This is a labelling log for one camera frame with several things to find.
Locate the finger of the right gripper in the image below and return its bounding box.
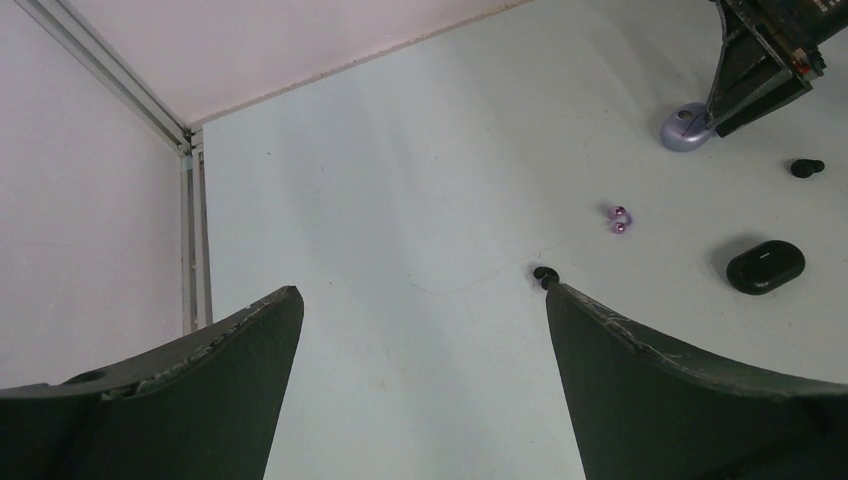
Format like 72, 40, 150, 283
706, 35, 792, 126
714, 63, 812, 137

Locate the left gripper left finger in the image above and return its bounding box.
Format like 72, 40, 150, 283
1, 286, 304, 479

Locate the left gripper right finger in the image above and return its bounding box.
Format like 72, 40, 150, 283
546, 283, 847, 479

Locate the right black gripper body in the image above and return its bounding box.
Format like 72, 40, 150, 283
716, 1, 847, 63

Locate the purple earbud charging case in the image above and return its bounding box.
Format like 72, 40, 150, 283
659, 102, 714, 153

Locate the purple earbud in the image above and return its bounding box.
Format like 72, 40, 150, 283
607, 206, 633, 234

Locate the black earbud charging case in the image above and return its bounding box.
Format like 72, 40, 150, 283
725, 240, 806, 296

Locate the right black earbud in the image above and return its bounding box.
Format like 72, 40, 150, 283
789, 159, 826, 179

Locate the black earbud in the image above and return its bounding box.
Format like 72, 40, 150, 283
789, 159, 826, 179
532, 266, 560, 291

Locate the left black earbud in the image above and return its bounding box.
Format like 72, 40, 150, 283
532, 266, 560, 291

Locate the aluminium frame rail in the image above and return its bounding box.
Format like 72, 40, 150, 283
14, 1, 214, 335

